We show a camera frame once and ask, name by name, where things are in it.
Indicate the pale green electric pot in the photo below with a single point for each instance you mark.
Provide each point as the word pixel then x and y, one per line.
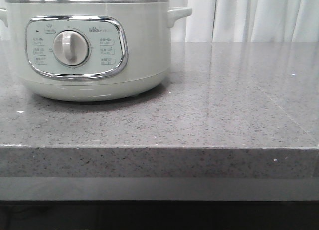
pixel 91 51

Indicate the white curtain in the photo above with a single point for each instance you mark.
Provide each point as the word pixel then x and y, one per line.
pixel 181 20

